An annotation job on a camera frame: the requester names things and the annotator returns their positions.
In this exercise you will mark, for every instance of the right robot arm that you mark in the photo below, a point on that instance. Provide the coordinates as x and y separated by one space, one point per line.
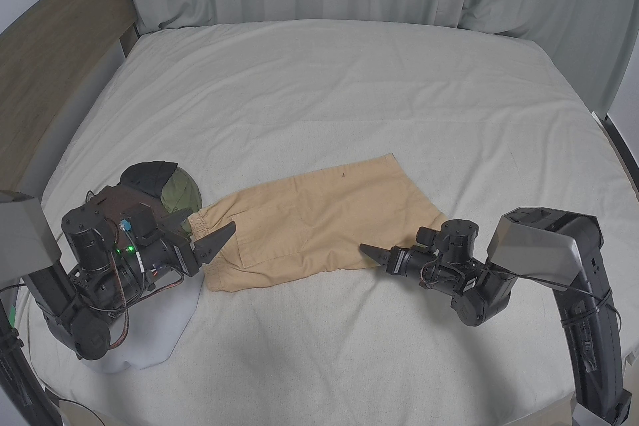
539 244

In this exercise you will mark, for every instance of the bed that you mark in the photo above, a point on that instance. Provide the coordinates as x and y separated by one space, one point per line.
349 104

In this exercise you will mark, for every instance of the green garment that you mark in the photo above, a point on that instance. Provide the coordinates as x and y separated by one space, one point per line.
182 192

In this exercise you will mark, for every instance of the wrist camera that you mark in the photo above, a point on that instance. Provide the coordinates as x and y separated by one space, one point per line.
142 222
427 238

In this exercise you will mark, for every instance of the white garment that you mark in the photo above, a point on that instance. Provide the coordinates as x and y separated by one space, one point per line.
159 329

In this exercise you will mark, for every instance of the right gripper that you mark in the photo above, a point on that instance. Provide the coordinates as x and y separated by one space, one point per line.
407 261

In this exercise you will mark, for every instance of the black garment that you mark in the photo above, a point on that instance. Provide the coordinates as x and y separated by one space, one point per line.
147 177

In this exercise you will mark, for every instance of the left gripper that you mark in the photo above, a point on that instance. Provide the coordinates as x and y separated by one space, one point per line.
174 259

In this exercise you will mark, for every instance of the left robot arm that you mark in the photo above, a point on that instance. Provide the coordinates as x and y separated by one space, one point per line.
30 234

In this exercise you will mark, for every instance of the beige shorts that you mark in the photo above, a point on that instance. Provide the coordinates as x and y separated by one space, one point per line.
319 224

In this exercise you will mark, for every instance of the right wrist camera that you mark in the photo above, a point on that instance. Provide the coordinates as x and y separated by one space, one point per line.
427 238

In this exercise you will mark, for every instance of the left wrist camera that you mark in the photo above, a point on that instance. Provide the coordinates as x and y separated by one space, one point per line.
142 222

